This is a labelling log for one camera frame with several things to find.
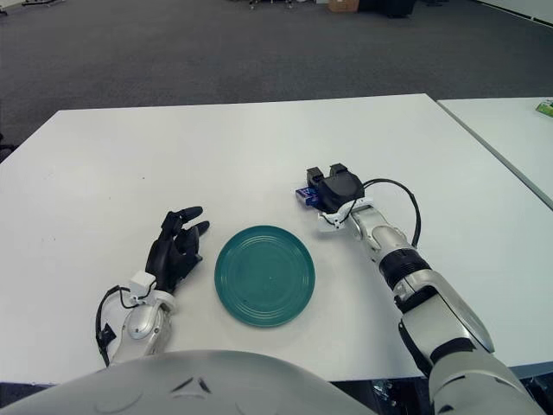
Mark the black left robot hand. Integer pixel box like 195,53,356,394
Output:
145,206,212,291

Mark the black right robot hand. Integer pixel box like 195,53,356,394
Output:
305,163,365,214

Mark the blue gum box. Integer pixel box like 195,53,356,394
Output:
295,186,322,208

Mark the teal round plate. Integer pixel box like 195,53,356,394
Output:
214,224,317,329

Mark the grey robot torso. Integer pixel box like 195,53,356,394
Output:
0,348,429,415

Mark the white side table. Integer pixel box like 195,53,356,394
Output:
436,97,553,214

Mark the black background furniture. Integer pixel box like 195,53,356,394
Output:
358,0,418,19

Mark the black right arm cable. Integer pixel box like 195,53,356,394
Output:
361,178,423,250

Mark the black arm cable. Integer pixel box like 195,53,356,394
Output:
361,178,423,250
94,284,136,368

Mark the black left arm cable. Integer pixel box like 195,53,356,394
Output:
94,284,136,368

